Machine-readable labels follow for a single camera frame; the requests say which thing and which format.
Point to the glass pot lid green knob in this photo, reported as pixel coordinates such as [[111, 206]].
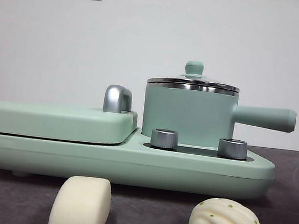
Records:
[[194, 68]]

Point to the plain white steamed bun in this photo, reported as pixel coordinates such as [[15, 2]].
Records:
[[80, 207]]

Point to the silver control knob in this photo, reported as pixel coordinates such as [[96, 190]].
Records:
[[232, 149], [164, 139]]

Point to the mint green breakfast machine base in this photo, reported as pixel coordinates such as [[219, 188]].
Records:
[[122, 163]]

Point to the black control panel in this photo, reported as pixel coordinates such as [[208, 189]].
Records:
[[197, 150]]

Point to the mint green griddle cover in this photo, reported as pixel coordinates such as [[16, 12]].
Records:
[[56, 120]]

